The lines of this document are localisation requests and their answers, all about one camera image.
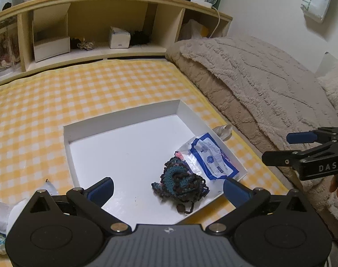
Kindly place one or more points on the yellow checked bed sheet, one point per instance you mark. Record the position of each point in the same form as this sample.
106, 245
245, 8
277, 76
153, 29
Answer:
32, 116

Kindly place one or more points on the blue white plastic packet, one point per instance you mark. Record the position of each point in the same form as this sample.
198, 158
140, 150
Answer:
210, 158

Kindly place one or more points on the small black object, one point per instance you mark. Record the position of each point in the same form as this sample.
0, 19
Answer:
7, 6

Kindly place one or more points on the white shallow cardboard box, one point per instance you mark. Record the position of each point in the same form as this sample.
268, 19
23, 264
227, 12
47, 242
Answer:
124, 150

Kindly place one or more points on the white tissue box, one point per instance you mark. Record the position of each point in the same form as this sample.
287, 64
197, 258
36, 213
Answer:
118, 37

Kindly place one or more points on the pink doll display case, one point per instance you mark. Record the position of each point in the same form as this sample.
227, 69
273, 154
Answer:
4, 55

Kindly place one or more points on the dark fluffy item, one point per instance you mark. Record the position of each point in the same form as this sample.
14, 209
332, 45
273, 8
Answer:
139, 38

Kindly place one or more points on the white open cardboard box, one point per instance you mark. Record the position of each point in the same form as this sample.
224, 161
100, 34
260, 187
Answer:
50, 47

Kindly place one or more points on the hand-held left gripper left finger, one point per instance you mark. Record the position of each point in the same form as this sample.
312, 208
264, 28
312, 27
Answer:
102, 190

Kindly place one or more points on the dark teal crochet piece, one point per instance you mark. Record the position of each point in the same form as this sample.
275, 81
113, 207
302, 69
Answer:
177, 183

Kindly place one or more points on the wooden headboard shelf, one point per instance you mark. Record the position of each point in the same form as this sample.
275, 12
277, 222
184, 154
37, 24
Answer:
102, 0

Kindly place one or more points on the beige fluffy blanket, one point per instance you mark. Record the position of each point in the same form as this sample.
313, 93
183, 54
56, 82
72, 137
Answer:
255, 83

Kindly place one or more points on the cream fluffy blanket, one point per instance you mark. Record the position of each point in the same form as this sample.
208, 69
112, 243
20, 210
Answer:
336, 89

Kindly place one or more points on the clear plastic bag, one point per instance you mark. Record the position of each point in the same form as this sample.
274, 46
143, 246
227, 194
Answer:
192, 29

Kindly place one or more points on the clear plastic wrapper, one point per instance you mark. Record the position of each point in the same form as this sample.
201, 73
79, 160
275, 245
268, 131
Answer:
223, 131

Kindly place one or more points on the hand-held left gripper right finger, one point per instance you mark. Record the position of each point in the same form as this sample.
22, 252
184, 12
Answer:
235, 193

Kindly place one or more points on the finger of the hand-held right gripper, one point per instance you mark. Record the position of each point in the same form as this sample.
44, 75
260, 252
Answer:
299, 137
280, 158

